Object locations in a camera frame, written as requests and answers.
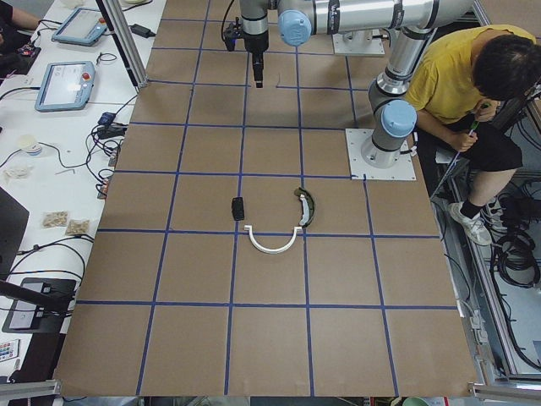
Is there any blue teach pendant near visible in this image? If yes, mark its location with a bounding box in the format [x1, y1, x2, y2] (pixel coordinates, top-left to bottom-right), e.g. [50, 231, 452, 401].
[35, 61, 95, 112]

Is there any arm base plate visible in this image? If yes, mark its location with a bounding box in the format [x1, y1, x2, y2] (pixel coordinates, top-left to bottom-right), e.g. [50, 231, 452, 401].
[345, 129, 417, 181]
[332, 30, 385, 58]

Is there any blue teach pendant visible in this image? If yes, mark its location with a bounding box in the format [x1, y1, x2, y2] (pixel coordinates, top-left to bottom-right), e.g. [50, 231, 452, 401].
[35, 61, 95, 112]
[52, 7, 107, 47]

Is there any aluminium frame post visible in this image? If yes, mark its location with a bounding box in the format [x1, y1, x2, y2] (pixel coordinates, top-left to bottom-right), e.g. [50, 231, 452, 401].
[96, 0, 148, 89]

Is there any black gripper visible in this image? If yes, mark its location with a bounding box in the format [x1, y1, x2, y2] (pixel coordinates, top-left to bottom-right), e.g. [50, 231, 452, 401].
[243, 31, 269, 88]

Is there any small blue checkered device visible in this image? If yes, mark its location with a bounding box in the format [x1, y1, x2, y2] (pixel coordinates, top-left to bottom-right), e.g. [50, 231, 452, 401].
[98, 112, 116, 126]

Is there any person in yellow shirt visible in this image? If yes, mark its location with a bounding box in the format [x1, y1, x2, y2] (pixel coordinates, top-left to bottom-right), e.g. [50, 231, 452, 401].
[405, 25, 540, 246]

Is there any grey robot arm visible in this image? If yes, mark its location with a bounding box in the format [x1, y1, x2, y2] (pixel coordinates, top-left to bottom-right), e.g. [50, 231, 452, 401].
[223, 1, 473, 168]

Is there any olive green brake shoe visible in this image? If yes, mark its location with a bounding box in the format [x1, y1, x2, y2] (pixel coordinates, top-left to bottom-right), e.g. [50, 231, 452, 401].
[293, 187, 315, 228]

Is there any blue teach pendant far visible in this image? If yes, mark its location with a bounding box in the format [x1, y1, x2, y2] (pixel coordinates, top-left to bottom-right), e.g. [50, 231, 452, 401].
[52, 7, 107, 47]

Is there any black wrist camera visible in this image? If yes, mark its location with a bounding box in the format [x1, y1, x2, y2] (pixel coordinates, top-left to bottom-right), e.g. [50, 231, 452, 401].
[223, 23, 243, 52]

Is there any small black plastic part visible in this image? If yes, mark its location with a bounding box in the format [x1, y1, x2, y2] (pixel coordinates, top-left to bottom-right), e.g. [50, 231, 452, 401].
[232, 196, 245, 221]

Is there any black power adapter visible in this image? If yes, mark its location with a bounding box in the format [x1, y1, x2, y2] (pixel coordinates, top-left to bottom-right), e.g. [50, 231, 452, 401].
[129, 24, 156, 38]

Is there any white curved plastic arc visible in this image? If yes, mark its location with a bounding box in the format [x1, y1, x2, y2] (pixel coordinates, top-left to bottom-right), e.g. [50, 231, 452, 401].
[243, 224, 303, 255]

